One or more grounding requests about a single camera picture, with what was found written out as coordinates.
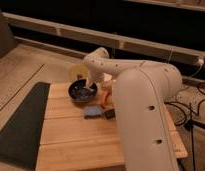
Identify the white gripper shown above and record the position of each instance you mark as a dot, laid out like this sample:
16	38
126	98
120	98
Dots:
93	77

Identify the dark ceramic bowl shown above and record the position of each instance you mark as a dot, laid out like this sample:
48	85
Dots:
82	94

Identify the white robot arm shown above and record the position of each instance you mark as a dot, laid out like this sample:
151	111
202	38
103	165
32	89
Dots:
140	89

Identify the orange carrot toy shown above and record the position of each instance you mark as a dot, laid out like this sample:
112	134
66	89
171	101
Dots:
106	91

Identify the black rectangular block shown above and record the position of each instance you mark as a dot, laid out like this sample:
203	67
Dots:
109	114

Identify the dark floor mat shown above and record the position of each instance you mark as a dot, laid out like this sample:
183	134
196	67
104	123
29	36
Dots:
20	137

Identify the white power plug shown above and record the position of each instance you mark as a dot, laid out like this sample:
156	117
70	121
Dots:
200	62

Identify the wooden shelf rail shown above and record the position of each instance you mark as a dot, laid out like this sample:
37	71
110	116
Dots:
149	48

